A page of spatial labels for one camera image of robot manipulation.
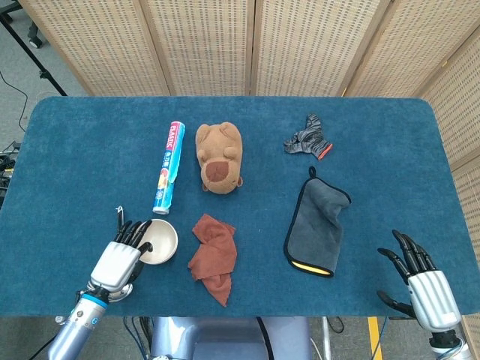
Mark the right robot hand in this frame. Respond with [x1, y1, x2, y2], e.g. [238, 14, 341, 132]
[376, 229, 463, 333]

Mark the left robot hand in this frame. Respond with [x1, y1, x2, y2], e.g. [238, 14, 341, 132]
[88, 220, 154, 297]

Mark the rust orange microfiber cloth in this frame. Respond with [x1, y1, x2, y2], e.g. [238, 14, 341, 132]
[187, 213, 238, 308]

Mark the blue table cover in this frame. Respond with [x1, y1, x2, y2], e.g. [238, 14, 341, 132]
[0, 96, 480, 319]

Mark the blue plastic wrap roll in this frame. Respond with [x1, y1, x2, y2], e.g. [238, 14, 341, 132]
[151, 120, 188, 216]

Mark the white pole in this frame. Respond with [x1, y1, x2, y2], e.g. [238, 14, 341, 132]
[321, 316, 333, 360]

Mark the blue grey robot torso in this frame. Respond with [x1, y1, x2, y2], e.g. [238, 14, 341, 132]
[149, 316, 314, 360]

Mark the grey towel with yellow lining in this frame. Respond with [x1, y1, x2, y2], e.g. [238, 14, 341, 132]
[283, 166, 353, 279]

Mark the brown plush capybara toy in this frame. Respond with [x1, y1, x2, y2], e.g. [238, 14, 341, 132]
[195, 121, 245, 195]

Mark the grey striped work glove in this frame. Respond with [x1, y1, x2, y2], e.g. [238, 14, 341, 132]
[283, 114, 334, 161]

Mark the black stand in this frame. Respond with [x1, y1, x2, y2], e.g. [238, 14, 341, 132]
[0, 0, 69, 97]

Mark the wicker folding screen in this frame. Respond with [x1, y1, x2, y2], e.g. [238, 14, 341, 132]
[17, 0, 480, 360]

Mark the metal ladle with black handle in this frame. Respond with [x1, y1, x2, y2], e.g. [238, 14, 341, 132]
[107, 205, 135, 303]

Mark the black equipment with cables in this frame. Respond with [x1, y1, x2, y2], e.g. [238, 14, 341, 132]
[0, 140, 22, 203]

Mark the black cable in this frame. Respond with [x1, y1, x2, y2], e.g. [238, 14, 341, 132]
[256, 316, 279, 360]

